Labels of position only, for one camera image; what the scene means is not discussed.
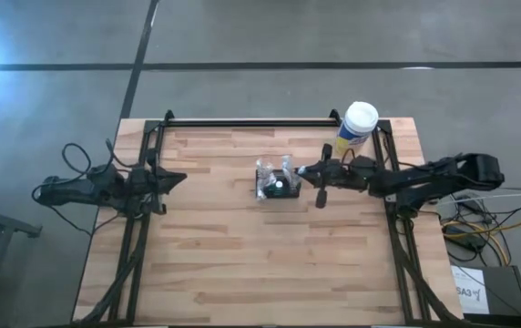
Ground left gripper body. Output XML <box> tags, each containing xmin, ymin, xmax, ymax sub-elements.
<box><xmin>126</xmin><ymin>148</ymin><xmax>167</xmax><ymax>216</ymax></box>

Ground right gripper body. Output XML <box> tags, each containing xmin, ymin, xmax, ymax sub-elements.
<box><xmin>315</xmin><ymin>143</ymin><xmax>355</xmax><ymax>210</ymax></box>

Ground black power brick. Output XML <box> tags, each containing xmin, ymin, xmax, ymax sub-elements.
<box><xmin>443</xmin><ymin>226</ymin><xmax>487</xmax><ymax>251</ymax></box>

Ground thin white rod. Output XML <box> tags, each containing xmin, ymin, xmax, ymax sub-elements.
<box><xmin>437</xmin><ymin>190</ymin><xmax>521</xmax><ymax>207</ymax></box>

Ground white paper label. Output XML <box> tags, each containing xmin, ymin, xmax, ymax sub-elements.
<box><xmin>450</xmin><ymin>265</ymin><xmax>491</xmax><ymax>315</ymax></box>

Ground black floor box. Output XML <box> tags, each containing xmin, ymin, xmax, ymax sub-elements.
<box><xmin>450</xmin><ymin>264</ymin><xmax>521</xmax><ymax>316</ymax></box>

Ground black wire caddy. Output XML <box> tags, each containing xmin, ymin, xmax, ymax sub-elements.
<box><xmin>254</xmin><ymin>167</ymin><xmax>302</xmax><ymax>201</ymax></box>

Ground black aluminium frame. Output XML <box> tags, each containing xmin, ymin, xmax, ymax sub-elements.
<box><xmin>72</xmin><ymin>108</ymin><xmax>467</xmax><ymax>327</ymax></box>

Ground yellow floor cable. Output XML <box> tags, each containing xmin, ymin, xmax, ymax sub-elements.
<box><xmin>441</xmin><ymin>219</ymin><xmax>521</xmax><ymax>268</ymax></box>

